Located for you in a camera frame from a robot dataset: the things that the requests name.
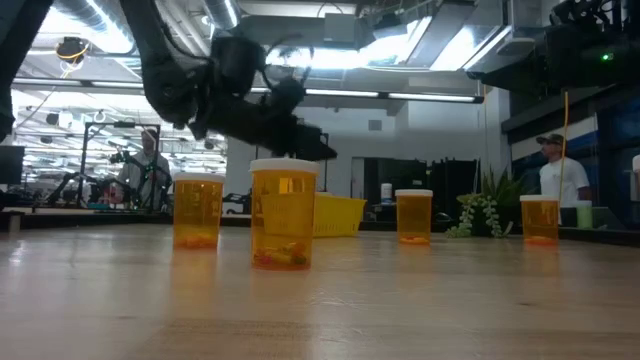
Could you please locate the black metal rig frame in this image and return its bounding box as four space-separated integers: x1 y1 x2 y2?
319 130 330 194
77 121 162 211

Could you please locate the yellow cord reel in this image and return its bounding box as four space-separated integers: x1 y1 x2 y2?
54 35 91 66

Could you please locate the person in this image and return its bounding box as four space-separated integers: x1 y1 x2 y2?
535 132 592 209
115 127 172 211

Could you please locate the black cabinet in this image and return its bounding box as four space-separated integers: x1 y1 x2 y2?
363 157 481 224

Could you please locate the succulent plant with trailing strands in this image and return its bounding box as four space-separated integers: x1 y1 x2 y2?
444 167 526 240

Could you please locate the black monitor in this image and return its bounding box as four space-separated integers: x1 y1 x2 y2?
0 144 26 186

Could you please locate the long ceiling light bar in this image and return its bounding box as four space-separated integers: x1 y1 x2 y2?
9 77 485 105

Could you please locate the orange pill bottle white cap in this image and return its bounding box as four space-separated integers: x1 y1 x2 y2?
519 194 560 247
394 188 434 246
172 172 226 250
249 157 320 272

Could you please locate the green cup white lid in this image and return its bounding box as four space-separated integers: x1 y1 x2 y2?
575 200 594 230

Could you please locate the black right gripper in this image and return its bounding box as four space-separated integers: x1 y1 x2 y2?
466 19 640 96

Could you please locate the black metal table frame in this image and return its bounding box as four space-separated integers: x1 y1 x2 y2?
0 207 640 247

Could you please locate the yellow plastic basket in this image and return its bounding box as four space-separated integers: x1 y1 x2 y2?
313 192 368 239

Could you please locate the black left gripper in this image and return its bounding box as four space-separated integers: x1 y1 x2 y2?
192 79 339 162

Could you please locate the silver ventilation duct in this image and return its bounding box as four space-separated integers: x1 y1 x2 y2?
202 0 242 30

